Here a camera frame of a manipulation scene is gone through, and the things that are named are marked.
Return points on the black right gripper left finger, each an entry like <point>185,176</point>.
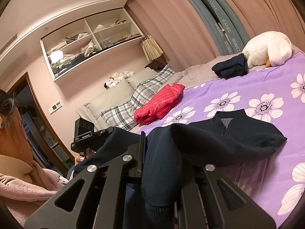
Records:
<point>95,198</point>

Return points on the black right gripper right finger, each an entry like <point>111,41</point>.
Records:
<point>209,199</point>

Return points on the dark navy zip sweater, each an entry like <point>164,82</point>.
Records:
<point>226,139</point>

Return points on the person's left hand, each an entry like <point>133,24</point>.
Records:
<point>81,157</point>

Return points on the beige bed pillow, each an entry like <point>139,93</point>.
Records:
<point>114,96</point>

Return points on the plaid grey pillow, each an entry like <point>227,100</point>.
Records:
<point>122,115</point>

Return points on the purple floral bed sheet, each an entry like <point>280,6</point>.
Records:
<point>241,107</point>

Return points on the plush toys on headboard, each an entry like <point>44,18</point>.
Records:
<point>116,78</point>

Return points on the person in pink sweater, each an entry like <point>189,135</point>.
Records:
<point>25,185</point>

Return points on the red puffer jacket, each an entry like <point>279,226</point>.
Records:
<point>160,104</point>

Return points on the beige pleated lamp shade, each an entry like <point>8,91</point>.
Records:
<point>151,49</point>

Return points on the taupe grey blanket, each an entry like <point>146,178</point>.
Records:
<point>197,74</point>

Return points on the folded dark navy garment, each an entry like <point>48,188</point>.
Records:
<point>234,67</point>

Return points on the pink pleated curtain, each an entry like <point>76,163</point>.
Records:
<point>185,39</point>

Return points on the white plush goose toy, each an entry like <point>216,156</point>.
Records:
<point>272,46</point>

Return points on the grey lettered curtain band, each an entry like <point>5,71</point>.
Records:
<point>223,25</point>

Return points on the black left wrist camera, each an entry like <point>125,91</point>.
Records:
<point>83,129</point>

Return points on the dark wooden door frame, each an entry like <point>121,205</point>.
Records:
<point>48,149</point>

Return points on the white wall switch panel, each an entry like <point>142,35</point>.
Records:
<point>55,107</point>

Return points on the white wall shelf unit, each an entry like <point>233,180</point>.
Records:
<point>79,41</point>

